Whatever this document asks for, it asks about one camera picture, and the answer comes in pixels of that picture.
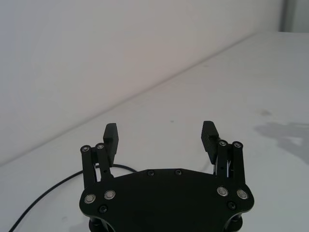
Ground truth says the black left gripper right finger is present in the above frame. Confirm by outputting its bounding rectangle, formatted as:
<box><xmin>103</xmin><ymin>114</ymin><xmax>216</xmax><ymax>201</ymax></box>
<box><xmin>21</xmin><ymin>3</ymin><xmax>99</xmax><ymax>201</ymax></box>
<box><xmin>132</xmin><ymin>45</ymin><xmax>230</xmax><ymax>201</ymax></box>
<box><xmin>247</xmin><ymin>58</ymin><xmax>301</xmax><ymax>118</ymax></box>
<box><xmin>200</xmin><ymin>120</ymin><xmax>247</xmax><ymax>186</ymax></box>

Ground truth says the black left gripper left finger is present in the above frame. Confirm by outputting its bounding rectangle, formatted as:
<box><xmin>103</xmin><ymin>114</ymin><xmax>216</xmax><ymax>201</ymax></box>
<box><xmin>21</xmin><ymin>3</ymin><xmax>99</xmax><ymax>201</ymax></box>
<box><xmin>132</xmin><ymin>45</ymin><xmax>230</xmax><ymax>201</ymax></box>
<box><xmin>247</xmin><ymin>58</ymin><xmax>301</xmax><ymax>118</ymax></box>
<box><xmin>80</xmin><ymin>123</ymin><xmax>119</xmax><ymax>191</ymax></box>

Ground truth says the grey striped post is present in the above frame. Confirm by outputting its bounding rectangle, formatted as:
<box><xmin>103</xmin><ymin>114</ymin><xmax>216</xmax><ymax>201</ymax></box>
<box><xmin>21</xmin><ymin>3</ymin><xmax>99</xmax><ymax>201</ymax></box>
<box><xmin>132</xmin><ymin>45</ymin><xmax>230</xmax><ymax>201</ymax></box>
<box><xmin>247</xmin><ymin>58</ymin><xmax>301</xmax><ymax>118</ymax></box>
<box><xmin>279</xmin><ymin>0</ymin><xmax>309</xmax><ymax>33</ymax></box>

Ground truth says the thin black cable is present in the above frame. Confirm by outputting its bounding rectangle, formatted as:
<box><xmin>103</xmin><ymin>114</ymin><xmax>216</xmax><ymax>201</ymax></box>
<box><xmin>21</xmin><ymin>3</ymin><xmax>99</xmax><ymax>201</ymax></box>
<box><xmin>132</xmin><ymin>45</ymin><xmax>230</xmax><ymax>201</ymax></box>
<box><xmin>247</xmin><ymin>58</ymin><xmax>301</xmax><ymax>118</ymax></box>
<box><xmin>8</xmin><ymin>164</ymin><xmax>140</xmax><ymax>232</ymax></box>

